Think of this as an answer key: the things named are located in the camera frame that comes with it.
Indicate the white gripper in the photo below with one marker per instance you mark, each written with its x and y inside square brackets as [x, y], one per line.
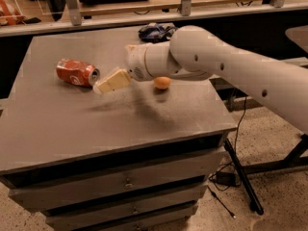
[136, 63]

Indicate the red coke can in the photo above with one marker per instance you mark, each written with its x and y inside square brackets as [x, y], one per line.
[77, 73]

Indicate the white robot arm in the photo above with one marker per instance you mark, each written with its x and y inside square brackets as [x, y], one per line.
[194, 54]

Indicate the blue chip bag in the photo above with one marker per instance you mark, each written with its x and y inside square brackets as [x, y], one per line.
[155, 32]

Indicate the orange fruit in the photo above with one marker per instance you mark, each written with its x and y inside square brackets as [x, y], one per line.
[162, 83]

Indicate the grey metal railing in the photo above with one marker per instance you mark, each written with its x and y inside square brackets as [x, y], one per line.
[77, 16]

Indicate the grey drawer cabinet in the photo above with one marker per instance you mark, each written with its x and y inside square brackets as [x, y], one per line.
[51, 131]

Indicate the orange object on shelf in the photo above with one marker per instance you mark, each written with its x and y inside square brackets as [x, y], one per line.
[9, 15]

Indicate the black power adapter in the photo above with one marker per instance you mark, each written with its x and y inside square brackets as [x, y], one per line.
[226, 179]

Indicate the top grey drawer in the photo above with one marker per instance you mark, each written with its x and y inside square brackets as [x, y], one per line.
[86, 187]

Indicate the grey drawer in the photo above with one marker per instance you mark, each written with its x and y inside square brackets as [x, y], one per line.
[144, 221]
[129, 207]
[86, 187]

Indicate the bottom grey drawer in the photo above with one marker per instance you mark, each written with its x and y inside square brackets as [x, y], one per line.
[144, 221]

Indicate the middle grey drawer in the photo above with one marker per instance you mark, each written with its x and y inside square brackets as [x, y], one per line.
[129, 207]

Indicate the black metal stand leg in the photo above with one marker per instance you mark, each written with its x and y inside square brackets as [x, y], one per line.
[294, 159]

